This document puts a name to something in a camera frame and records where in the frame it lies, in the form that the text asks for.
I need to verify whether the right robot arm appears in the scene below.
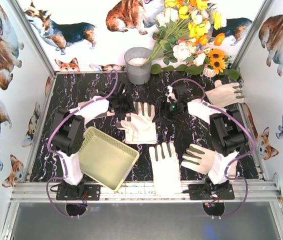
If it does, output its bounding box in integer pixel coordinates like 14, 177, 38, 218
159, 80, 250, 185

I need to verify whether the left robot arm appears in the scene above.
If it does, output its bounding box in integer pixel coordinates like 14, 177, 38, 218
47, 81, 135, 186

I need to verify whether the yellow-green storage basket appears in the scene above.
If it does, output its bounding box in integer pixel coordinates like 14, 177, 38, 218
79, 126, 140, 192

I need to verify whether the far left work glove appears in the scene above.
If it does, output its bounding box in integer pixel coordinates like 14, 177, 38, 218
78, 89, 115, 120

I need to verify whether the white green work glove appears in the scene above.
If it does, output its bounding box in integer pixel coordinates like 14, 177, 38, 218
115, 102, 157, 145

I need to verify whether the white ribbed flower pot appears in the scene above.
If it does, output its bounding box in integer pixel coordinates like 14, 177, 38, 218
202, 65, 217, 78

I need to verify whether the grey bucket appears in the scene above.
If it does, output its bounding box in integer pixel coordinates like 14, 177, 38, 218
124, 47, 152, 85

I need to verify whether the far right work glove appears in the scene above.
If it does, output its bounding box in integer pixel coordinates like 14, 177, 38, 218
205, 79, 245, 108

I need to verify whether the front right white glove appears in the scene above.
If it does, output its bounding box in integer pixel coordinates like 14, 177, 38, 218
181, 143, 239, 178

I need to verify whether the front centre white glove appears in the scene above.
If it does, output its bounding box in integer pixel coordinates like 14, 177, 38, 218
148, 142, 183, 196

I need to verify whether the artificial flower bouquet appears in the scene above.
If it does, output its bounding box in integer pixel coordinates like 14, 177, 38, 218
142, 0, 248, 80

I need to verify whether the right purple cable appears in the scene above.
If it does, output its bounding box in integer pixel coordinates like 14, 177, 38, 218
169, 77, 255, 220

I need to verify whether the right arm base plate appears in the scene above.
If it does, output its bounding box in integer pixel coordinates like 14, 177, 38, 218
182, 177, 235, 200

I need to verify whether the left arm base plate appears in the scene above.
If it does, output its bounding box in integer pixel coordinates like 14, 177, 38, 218
56, 181, 101, 201

